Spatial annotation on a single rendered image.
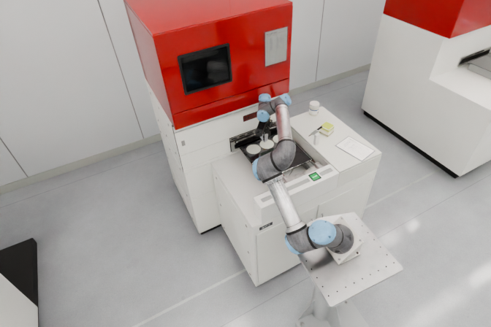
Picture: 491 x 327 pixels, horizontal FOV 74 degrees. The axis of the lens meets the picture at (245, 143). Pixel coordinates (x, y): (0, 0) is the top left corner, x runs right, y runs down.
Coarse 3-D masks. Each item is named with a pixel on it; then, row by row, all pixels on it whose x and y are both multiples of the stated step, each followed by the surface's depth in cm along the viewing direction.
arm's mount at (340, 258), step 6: (342, 216) 175; (336, 222) 176; (342, 222) 174; (354, 234) 167; (354, 240) 166; (360, 240) 163; (354, 246) 165; (360, 246) 166; (330, 252) 171; (348, 252) 166; (354, 252) 167; (336, 258) 168; (342, 258) 166; (348, 258) 168
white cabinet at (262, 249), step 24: (216, 192) 247; (336, 192) 210; (360, 192) 226; (240, 216) 203; (312, 216) 213; (360, 216) 250; (240, 240) 227; (264, 240) 202; (264, 264) 221; (288, 264) 238
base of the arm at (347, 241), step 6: (342, 228) 165; (348, 228) 168; (342, 234) 161; (348, 234) 164; (342, 240) 161; (348, 240) 163; (342, 246) 162; (348, 246) 163; (336, 252) 167; (342, 252) 165
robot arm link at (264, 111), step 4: (260, 104) 197; (264, 104) 193; (268, 104) 190; (260, 108) 193; (264, 108) 191; (268, 108) 190; (260, 112) 190; (264, 112) 190; (268, 112) 191; (272, 112) 191; (260, 116) 191; (264, 116) 191; (268, 116) 191; (260, 120) 193; (264, 120) 193
